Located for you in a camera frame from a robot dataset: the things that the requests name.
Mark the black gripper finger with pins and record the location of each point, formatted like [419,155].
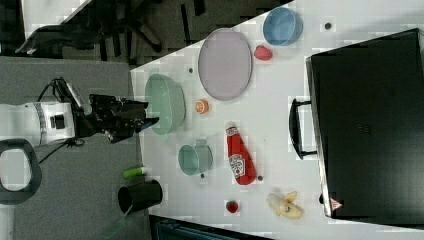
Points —
[132,105]
[146,123]

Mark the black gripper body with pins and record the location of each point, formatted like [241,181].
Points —
[107,117]

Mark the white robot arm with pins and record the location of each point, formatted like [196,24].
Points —
[30,125]

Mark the green colander basket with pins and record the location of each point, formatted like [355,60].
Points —
[166,101]

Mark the green marker pen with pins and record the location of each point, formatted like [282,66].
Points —
[135,172]

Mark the orange slice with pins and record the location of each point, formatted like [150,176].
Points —
[202,106]

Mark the green cup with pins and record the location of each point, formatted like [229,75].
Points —
[195,159]

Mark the black office chair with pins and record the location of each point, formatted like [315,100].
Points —
[82,24]

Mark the grey round plate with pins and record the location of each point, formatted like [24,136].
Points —
[225,64]

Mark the red ketchup bottle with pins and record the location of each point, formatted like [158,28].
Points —
[239,158]

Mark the small red strawberry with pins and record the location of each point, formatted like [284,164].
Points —
[232,206]

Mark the large red strawberry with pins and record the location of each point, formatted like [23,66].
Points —
[262,53]

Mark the peeled banana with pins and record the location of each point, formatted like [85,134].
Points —
[282,205]

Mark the blue bowl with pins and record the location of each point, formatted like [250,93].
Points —
[282,27]

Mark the black cylinder post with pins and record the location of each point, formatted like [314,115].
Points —
[140,196]

